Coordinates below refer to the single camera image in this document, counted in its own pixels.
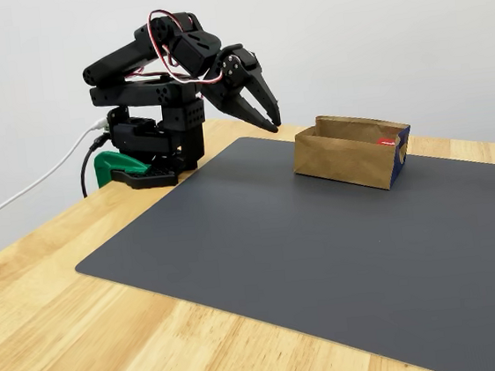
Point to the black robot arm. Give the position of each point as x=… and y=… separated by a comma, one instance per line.
x=131, y=93

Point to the brown paper box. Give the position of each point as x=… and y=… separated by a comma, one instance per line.
x=338, y=162

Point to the dark grey mat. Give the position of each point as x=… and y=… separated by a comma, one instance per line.
x=238, y=262

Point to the black controller board holder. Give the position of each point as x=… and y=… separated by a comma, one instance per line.
x=117, y=115

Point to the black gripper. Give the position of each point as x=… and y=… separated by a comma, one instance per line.
x=225, y=94

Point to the green table clamp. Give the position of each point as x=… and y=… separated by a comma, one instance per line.
x=108, y=164

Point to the red cube with white letter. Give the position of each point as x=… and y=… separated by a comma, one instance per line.
x=385, y=141

